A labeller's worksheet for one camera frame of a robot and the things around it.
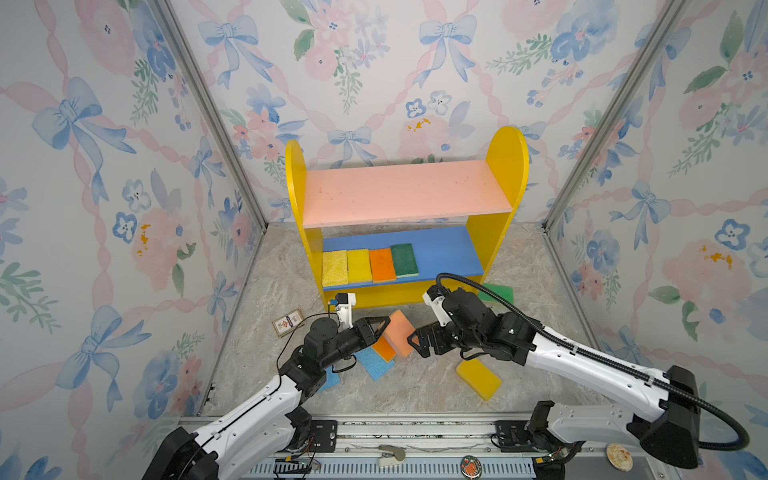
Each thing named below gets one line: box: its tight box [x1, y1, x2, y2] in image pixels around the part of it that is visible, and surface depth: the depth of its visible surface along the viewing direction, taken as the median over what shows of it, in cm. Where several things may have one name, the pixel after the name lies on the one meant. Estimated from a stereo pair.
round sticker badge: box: [460, 455, 482, 480], surface depth 71 cm
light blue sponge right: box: [355, 346, 396, 381], surface depth 85 cm
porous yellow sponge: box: [322, 250, 348, 287], surface depth 90 cm
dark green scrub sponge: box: [390, 243, 419, 278], surface depth 92 cm
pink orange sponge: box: [383, 309, 416, 357], surface depth 75 cm
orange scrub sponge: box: [369, 248, 397, 283], surface depth 90 cm
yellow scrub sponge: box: [347, 249, 373, 284], surface depth 90 cm
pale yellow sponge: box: [372, 336, 397, 363], surface depth 76 cm
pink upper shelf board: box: [303, 159, 513, 229], surface depth 73 cm
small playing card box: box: [271, 308, 305, 338], surface depth 94 cm
